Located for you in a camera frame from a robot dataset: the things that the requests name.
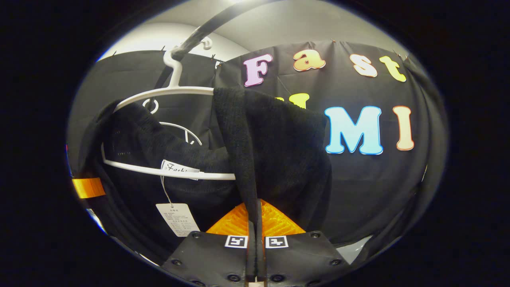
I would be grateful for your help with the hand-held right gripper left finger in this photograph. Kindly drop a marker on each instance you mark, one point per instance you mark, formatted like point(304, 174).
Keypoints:
point(215, 259)

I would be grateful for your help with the black knitted garment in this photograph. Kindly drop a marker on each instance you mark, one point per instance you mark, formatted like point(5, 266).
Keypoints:
point(287, 151)

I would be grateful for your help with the black metal clothes rack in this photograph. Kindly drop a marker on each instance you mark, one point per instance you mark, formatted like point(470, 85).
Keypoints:
point(207, 30)

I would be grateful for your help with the black backdrop cloth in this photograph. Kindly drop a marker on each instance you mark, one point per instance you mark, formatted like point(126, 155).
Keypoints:
point(370, 187)

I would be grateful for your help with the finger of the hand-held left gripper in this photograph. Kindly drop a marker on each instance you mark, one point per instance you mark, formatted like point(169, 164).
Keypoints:
point(88, 188)

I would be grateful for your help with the small white clothes hanger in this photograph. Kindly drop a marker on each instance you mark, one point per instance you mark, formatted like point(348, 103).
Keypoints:
point(179, 126)

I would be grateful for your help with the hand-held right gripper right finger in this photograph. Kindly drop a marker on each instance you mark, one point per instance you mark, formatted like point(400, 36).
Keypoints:
point(303, 259)

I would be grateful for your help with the large white clothes hanger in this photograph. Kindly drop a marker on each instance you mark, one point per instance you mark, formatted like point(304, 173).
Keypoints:
point(183, 91)

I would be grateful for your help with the white paper hang tag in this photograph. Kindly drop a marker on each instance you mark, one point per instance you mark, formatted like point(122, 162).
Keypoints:
point(177, 219)

